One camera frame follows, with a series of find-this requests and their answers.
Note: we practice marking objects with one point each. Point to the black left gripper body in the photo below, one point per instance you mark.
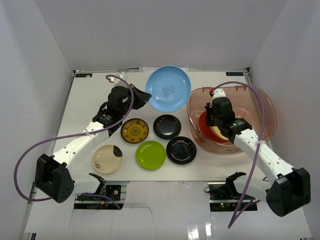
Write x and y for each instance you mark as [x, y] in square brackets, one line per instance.
[137, 97]

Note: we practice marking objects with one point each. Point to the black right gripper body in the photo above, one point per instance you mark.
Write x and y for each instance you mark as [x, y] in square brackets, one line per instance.
[211, 119]

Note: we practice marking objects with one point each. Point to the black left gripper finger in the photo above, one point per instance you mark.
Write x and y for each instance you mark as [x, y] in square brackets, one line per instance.
[140, 95]
[140, 102]

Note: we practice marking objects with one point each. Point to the orange plastic plate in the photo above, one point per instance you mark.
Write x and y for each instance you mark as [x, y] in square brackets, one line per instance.
[218, 133]

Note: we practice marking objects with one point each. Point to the red teal floral plate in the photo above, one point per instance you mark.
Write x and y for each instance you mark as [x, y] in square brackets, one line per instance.
[206, 130]

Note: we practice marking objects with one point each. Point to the light blue plastic plate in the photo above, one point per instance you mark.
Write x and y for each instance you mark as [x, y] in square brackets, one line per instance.
[170, 88]

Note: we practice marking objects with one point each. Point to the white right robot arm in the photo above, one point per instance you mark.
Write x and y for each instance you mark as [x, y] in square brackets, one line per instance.
[287, 188]

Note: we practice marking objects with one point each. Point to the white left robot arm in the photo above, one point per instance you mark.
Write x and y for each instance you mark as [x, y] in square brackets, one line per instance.
[53, 174]

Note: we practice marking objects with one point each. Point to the pink transparent plastic bin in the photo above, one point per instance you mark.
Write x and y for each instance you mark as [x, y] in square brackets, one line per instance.
[245, 104]

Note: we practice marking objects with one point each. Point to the white papers at back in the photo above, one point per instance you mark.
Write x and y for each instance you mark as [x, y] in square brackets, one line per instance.
[152, 69]

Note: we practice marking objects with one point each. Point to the yellow patterned brown-rim plate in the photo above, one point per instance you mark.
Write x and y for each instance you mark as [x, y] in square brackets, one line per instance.
[134, 131]

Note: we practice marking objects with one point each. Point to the black glossy plate upper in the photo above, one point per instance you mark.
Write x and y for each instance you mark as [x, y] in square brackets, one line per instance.
[167, 126]

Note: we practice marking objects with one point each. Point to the black glossy plate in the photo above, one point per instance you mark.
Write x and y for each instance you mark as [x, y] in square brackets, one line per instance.
[181, 150]
[167, 126]

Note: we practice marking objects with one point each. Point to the black glossy plate lower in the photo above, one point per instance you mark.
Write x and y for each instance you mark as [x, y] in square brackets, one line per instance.
[181, 150]

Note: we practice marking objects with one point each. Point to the right black corner label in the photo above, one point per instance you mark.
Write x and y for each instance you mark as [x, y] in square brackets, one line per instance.
[234, 74]

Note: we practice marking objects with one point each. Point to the black corner label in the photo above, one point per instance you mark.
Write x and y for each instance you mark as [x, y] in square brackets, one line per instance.
[234, 74]
[83, 75]

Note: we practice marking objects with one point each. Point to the lime green plate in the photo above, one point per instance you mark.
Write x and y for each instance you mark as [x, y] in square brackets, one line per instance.
[150, 155]

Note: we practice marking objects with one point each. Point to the left black corner label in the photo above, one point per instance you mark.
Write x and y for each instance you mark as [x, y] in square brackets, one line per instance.
[83, 75]

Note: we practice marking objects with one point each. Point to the cream plate with flowers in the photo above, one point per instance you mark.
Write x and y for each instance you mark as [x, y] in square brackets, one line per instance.
[107, 159]

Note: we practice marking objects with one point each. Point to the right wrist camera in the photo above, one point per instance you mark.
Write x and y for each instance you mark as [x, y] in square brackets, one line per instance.
[217, 93]

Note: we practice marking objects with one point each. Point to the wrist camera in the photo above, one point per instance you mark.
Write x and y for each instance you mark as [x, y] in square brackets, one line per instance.
[115, 80]
[217, 93]

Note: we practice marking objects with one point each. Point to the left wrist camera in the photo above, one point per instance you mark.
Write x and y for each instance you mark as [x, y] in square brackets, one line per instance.
[115, 80]

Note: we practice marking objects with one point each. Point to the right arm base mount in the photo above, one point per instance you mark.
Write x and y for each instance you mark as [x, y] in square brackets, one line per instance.
[223, 197]

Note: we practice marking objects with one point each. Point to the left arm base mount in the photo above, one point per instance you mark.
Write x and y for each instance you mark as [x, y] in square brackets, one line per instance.
[106, 197]

